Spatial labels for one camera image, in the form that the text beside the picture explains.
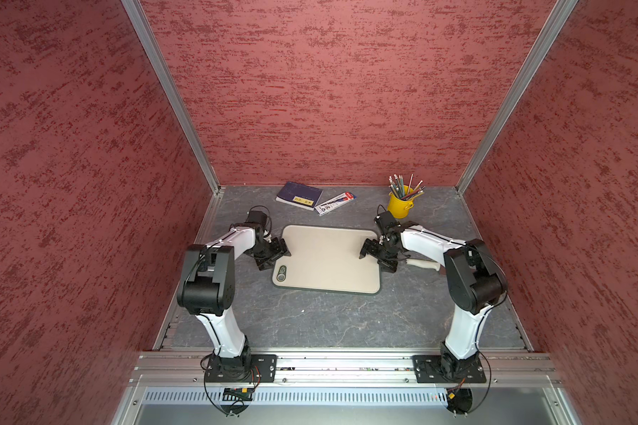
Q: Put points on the dark blue notebook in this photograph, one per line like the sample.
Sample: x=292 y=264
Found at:
x=300 y=195

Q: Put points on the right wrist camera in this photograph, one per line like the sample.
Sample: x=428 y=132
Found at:
x=386 y=223

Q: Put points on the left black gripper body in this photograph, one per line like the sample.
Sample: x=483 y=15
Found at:
x=267 y=251

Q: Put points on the beige cutting board green rim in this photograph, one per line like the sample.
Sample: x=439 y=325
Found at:
x=327 y=259

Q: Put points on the coloured pencils bunch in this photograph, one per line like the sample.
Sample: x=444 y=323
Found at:
x=401 y=186

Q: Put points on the left aluminium corner post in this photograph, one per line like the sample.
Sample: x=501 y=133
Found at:
x=141 y=25

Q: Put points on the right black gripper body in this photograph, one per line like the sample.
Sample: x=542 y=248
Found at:
x=385 y=258

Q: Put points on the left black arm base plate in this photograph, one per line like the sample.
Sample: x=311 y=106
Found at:
x=263 y=368

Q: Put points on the right aluminium corner post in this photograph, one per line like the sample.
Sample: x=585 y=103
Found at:
x=550 y=31

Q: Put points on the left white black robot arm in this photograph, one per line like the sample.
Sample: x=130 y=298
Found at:
x=208 y=285

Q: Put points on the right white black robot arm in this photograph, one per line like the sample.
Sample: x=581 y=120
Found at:
x=476 y=285

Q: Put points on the aluminium corner post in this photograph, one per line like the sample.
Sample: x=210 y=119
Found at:
x=141 y=25
x=550 y=31

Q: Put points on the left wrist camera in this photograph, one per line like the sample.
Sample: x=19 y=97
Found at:
x=260 y=221

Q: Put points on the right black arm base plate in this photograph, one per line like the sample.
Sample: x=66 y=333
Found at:
x=428 y=368

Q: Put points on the aluminium front rail frame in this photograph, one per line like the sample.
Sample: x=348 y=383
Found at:
x=336 y=377

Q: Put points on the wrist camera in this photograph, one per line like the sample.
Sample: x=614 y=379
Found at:
x=386 y=223
x=260 y=221

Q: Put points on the yellow metal cup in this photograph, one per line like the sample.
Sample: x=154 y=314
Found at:
x=401 y=201

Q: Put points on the white red pen package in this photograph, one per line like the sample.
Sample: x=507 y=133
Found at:
x=335 y=203

